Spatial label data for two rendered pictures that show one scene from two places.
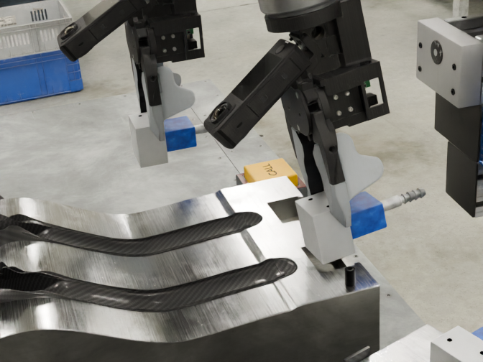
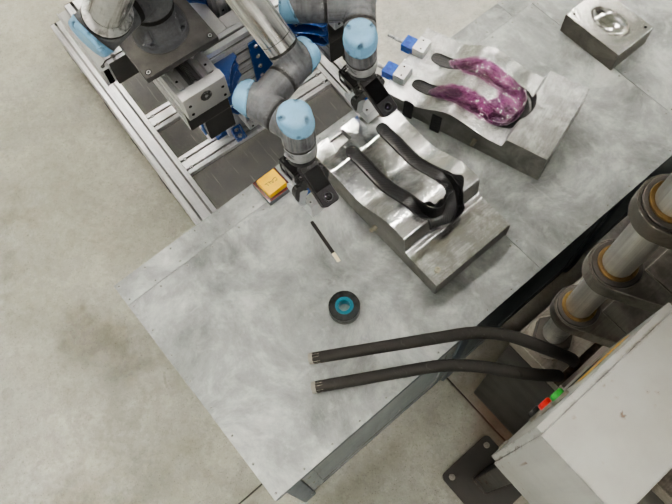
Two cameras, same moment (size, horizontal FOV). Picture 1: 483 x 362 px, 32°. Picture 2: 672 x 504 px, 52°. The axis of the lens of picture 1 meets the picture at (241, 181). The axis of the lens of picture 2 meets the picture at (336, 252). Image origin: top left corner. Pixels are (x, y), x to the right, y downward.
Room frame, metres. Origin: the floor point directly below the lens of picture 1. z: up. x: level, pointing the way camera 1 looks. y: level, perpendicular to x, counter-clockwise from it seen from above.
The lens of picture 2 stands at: (1.18, 0.88, 2.48)
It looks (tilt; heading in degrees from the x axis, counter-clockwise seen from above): 67 degrees down; 252
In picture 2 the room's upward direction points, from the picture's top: 6 degrees counter-clockwise
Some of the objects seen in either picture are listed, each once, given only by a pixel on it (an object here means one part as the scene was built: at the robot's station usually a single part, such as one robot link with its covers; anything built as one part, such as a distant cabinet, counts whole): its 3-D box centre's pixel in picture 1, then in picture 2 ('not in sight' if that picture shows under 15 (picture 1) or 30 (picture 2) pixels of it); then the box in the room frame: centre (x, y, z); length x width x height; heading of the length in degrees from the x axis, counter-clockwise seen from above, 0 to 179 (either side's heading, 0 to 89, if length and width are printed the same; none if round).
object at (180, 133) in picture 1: (184, 132); (303, 190); (0.98, 0.07, 0.93); 0.13 x 0.05 x 0.05; 106
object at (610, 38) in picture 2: not in sight; (605, 28); (-0.05, -0.09, 0.84); 0.20 x 0.15 x 0.07; 106
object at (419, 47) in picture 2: not in sight; (407, 43); (0.51, -0.28, 0.86); 0.13 x 0.05 x 0.05; 123
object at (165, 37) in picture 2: not in sight; (155, 18); (1.15, -0.48, 1.09); 0.15 x 0.15 x 0.10
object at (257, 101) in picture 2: not in sight; (264, 99); (1.01, -0.01, 1.25); 0.11 x 0.11 x 0.08; 30
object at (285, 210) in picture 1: (293, 223); (339, 141); (0.83, -0.06, 0.87); 0.05 x 0.05 x 0.04; 16
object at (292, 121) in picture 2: not in sight; (295, 126); (0.98, 0.09, 1.25); 0.09 x 0.08 x 0.11; 120
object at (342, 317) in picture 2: not in sight; (344, 307); (1.01, 0.37, 0.82); 0.08 x 0.08 x 0.04
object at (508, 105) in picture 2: not in sight; (482, 87); (0.41, -0.03, 0.90); 0.26 x 0.18 x 0.08; 123
